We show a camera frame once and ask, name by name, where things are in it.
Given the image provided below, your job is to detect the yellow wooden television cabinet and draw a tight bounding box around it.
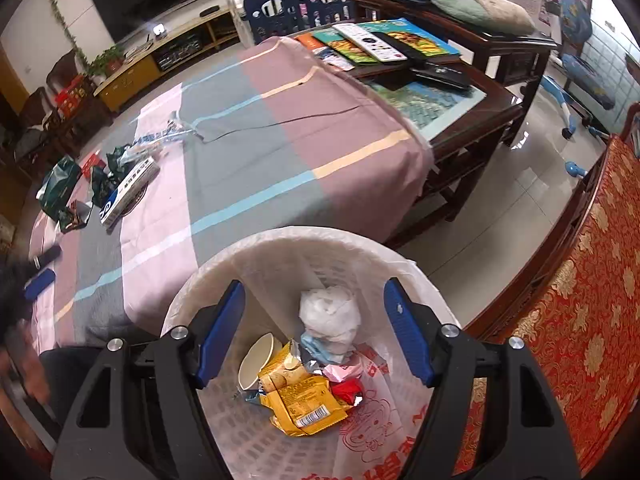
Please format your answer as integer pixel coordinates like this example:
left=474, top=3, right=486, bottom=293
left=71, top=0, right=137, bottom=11
left=94, top=7, right=241, bottom=113

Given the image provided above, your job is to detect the green picture book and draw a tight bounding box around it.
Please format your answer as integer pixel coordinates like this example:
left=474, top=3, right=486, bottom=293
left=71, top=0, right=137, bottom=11
left=311, top=27, right=382, bottom=67

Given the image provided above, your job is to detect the red gift box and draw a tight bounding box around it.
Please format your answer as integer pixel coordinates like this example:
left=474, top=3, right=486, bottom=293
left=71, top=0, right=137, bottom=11
left=55, top=75, right=98, bottom=118

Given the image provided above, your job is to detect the white liner bag red print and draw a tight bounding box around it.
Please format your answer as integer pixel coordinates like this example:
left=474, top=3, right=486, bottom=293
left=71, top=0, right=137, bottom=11
left=270, top=232, right=463, bottom=480

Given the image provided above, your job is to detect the potted green plant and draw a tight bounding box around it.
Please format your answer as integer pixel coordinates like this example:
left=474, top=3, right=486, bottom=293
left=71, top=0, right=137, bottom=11
left=85, top=44, right=125, bottom=78

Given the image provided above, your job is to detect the pink plastic bag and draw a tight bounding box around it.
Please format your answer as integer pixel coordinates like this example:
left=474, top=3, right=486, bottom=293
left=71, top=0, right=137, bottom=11
left=322, top=360, right=366, bottom=381

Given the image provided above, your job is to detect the green vine garland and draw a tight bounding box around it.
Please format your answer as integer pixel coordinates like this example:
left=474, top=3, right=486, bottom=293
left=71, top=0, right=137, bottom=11
left=45, top=0, right=86, bottom=56

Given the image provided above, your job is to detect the blue face mask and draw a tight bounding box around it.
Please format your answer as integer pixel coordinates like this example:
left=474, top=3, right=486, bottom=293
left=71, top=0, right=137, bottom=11
left=300, top=332, right=351, bottom=366

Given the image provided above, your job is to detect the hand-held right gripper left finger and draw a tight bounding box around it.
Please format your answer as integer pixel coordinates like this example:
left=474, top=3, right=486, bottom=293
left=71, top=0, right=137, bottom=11
left=50, top=280, right=246, bottom=480

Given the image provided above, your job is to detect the dark round coaster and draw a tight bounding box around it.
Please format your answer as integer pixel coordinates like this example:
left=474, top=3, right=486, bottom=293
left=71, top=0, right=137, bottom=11
left=117, top=185, right=151, bottom=217

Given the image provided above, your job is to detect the orange book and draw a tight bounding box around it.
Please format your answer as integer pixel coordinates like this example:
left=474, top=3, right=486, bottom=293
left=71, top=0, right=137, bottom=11
left=295, top=33, right=327, bottom=54

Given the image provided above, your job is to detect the black stereo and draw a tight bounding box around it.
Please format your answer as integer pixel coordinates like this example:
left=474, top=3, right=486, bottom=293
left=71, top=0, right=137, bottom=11
left=157, top=35, right=206, bottom=68

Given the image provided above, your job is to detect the dark green packet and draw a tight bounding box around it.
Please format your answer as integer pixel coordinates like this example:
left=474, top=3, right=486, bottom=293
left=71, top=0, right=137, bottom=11
left=37, top=156, right=83, bottom=221

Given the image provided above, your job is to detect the thin black cord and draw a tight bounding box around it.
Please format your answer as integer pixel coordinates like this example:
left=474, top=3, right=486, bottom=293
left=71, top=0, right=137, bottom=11
left=200, top=105, right=363, bottom=143

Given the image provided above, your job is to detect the long black remote control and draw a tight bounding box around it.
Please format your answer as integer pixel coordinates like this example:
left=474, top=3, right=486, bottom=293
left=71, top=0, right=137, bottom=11
left=372, top=31, right=427, bottom=69

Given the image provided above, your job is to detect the white playpen fence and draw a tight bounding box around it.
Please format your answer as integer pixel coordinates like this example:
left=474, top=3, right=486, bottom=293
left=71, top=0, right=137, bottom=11
left=226, top=0, right=308, bottom=43

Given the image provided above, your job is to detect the small printed card packet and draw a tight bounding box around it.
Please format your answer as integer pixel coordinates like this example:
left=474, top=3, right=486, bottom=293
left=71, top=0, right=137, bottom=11
left=320, top=47, right=357, bottom=72

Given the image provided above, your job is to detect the blue white long box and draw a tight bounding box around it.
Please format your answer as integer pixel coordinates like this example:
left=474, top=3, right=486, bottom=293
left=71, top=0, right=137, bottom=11
left=99, top=156, right=162, bottom=228

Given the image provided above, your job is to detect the red white packet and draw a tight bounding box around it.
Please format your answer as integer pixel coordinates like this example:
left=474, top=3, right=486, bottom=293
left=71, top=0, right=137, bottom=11
left=80, top=155, right=107, bottom=181

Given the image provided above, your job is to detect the navy playpen fence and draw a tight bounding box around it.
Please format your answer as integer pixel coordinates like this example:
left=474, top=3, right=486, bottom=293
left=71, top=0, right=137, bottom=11
left=243, top=0, right=358, bottom=46

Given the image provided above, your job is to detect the white tissue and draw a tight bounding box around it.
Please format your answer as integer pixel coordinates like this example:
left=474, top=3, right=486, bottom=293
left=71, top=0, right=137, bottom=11
left=299, top=285, right=362, bottom=356

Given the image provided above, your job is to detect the green plush cushion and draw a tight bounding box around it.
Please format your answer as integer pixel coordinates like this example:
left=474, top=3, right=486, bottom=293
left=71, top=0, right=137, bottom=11
left=431, top=0, right=536, bottom=33

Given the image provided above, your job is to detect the dark brown wrapper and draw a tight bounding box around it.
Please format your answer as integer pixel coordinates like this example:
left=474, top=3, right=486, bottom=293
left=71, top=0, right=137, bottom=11
left=57, top=200, right=93, bottom=233

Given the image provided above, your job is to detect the white paper cup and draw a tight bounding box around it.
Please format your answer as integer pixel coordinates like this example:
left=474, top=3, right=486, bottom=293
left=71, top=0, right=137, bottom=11
left=237, top=332, right=283, bottom=392

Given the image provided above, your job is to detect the dark wood side table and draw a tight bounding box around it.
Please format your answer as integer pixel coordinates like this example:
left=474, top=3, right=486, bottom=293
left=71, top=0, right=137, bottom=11
left=345, top=0, right=558, bottom=86

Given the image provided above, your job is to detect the red snack packet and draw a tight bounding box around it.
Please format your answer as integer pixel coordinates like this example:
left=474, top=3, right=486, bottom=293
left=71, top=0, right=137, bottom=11
left=330, top=379, right=365, bottom=406

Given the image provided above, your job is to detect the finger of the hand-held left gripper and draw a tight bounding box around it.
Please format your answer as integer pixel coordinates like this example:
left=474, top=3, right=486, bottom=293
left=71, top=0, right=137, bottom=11
left=24, top=268, right=56, bottom=302
left=30, top=245, right=63, bottom=271

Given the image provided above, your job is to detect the red patterned wooden sofa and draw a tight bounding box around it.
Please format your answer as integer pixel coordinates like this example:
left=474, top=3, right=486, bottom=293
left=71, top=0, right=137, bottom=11
left=460, top=137, right=640, bottom=480

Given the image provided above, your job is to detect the white plastic wastebasket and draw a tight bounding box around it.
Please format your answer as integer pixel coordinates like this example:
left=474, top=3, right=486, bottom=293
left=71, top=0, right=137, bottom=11
left=161, top=226, right=463, bottom=480

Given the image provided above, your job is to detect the dark wood glass coffee table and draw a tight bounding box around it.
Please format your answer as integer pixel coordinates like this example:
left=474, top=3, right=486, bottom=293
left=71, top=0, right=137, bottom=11
left=300, top=20, right=526, bottom=248

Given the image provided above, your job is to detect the dark wooden armchair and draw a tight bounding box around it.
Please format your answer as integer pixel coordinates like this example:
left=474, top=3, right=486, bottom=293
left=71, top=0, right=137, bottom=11
left=47, top=50, right=113, bottom=126
left=15, top=87, right=66, bottom=161

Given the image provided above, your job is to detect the dark green crumpled wrapper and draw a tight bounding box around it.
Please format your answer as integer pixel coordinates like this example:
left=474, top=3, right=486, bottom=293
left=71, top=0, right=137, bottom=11
left=91, top=167, right=118, bottom=208

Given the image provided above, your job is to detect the short black remote control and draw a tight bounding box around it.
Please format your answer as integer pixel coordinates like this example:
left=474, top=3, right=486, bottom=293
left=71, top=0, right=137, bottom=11
left=410, top=62, right=473, bottom=92

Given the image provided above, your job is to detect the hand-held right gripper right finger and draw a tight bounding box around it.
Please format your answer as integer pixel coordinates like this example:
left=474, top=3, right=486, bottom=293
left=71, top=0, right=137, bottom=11
left=384, top=278, right=581, bottom=480

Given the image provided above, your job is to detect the white remote control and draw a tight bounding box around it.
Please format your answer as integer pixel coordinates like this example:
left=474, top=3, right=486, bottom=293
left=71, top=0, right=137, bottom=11
left=332, top=22, right=403, bottom=63

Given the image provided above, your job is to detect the yellow snack packet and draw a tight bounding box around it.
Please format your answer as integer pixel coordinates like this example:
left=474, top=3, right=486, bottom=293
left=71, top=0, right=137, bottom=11
left=257, top=340, right=346, bottom=438

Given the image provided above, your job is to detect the clear plastic bag blue print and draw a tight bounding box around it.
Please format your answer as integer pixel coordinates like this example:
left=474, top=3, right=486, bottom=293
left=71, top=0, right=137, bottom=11
left=120, top=110, right=206, bottom=161

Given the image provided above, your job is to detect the dark wooden bench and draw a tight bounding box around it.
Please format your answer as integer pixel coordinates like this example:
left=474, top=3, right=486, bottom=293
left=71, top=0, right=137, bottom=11
left=462, top=102, right=640, bottom=343

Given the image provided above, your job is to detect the blue child desk chair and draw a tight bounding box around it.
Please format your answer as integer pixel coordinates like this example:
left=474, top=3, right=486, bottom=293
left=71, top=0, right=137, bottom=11
left=542, top=0, right=618, bottom=141

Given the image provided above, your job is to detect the striped pastel table cloth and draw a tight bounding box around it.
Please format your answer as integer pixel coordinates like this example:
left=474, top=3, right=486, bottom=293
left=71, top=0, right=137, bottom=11
left=27, top=35, right=433, bottom=348

